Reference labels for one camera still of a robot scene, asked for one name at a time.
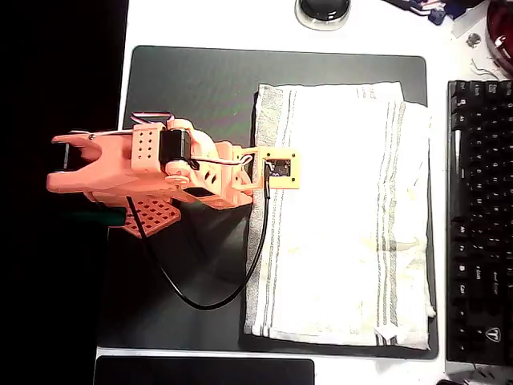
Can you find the black desk mat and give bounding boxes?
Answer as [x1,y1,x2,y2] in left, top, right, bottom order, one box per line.
[95,45,439,361]

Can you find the orange mounted camera module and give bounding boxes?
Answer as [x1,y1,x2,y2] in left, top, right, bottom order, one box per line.
[236,147,301,190]

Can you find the white gripper servo lead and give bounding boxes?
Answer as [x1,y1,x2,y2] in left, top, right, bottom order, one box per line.
[194,153,254,168]

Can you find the black keyboard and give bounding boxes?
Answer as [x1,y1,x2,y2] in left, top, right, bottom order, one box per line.
[446,79,513,367]

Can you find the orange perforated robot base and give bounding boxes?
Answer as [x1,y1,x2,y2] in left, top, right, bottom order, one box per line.
[119,195,181,240]

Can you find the white striped towel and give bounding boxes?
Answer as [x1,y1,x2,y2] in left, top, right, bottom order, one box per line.
[243,81,437,351]

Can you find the red round container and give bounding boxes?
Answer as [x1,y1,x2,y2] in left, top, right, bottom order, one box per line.
[484,0,513,79]

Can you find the black rectangular pad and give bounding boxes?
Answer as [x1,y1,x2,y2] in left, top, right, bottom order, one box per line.
[92,355,316,385]

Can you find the black computer mouse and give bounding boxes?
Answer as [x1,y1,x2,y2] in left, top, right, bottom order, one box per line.
[294,0,352,31]

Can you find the blue plastic part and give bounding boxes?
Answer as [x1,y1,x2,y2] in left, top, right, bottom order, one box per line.
[426,6,447,26]

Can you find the green table clamp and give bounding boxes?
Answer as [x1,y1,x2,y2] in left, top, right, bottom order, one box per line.
[67,209,127,228]

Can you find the thin wire scraps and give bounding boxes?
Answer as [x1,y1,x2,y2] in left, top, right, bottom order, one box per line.
[469,58,502,81]

